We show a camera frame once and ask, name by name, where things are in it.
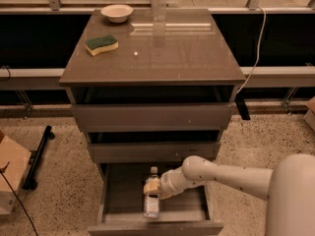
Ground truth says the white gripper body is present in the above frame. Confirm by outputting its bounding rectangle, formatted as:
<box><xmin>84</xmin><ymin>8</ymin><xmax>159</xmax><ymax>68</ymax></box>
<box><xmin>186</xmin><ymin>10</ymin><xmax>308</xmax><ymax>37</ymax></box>
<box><xmin>159</xmin><ymin>167</ymin><xmax>194</xmax><ymax>200</ymax></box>

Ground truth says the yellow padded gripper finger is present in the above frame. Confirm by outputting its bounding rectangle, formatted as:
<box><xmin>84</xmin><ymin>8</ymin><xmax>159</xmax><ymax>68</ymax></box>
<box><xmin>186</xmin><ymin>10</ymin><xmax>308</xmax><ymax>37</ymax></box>
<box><xmin>143</xmin><ymin>178</ymin><xmax>160</xmax><ymax>195</ymax></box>

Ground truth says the clear plastic water bottle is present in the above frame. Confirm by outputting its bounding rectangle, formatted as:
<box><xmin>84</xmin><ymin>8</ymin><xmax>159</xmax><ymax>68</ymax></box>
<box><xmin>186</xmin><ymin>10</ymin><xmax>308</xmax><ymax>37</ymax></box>
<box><xmin>144</xmin><ymin>166</ymin><xmax>159</xmax><ymax>218</ymax></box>

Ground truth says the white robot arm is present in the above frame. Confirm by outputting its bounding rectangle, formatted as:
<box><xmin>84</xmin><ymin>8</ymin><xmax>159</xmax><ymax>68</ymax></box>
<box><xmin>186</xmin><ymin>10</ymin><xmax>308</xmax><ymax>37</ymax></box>
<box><xmin>143</xmin><ymin>154</ymin><xmax>315</xmax><ymax>236</ymax></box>

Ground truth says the grey open bottom drawer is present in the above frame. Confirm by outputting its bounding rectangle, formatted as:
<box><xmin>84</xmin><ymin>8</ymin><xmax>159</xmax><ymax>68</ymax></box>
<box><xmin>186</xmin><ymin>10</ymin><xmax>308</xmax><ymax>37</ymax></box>
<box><xmin>89</xmin><ymin>163</ymin><xmax>223</xmax><ymax>236</ymax></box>

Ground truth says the grey middle drawer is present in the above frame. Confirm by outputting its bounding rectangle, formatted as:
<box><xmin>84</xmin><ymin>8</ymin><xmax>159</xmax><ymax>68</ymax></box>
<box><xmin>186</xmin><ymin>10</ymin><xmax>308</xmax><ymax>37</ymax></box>
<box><xmin>88</xmin><ymin>142</ymin><xmax>221</xmax><ymax>163</ymax></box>

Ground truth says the grey top drawer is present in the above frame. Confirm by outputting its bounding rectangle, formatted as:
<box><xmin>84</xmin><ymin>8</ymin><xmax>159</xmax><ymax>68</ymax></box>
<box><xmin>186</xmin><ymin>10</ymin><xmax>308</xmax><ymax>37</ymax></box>
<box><xmin>72</xmin><ymin>103</ymin><xmax>235</xmax><ymax>132</ymax></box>

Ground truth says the grey drawer cabinet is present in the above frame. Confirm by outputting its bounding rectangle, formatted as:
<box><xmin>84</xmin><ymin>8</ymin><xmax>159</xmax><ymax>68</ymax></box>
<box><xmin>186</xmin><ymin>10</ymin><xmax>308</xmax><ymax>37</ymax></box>
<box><xmin>58</xmin><ymin>8</ymin><xmax>247</xmax><ymax>236</ymax></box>

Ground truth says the tall clear bottle on counter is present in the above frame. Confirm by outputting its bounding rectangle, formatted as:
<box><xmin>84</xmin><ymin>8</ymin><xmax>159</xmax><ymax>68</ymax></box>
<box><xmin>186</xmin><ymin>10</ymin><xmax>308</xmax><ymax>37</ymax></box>
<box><xmin>151</xmin><ymin>0</ymin><xmax>166</xmax><ymax>22</ymax></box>

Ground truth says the black metal stand leg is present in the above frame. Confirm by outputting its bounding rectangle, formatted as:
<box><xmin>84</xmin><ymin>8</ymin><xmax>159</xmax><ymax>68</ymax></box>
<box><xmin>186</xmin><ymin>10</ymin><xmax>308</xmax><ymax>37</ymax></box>
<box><xmin>23</xmin><ymin>126</ymin><xmax>55</xmax><ymax>190</ymax></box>

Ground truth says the cardboard box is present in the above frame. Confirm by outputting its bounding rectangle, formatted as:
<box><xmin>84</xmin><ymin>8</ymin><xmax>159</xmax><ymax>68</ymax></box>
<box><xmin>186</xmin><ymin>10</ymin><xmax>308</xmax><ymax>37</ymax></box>
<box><xmin>0</xmin><ymin>131</ymin><xmax>31</xmax><ymax>214</ymax></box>

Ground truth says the green yellow sponge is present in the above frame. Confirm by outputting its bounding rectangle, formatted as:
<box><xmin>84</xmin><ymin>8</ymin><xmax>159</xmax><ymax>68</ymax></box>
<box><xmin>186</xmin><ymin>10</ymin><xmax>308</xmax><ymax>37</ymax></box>
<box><xmin>85</xmin><ymin>34</ymin><xmax>119</xmax><ymax>56</ymax></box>

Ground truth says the white ceramic bowl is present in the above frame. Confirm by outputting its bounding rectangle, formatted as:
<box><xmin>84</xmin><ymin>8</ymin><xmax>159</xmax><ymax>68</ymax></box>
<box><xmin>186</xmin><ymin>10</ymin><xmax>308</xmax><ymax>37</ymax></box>
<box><xmin>100</xmin><ymin>4</ymin><xmax>133</xmax><ymax>24</ymax></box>

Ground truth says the black cable on floor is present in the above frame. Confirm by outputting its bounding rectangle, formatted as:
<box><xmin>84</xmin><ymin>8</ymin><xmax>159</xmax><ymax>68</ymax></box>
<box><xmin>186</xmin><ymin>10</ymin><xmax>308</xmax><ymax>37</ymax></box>
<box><xmin>0</xmin><ymin>170</ymin><xmax>39</xmax><ymax>236</ymax></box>

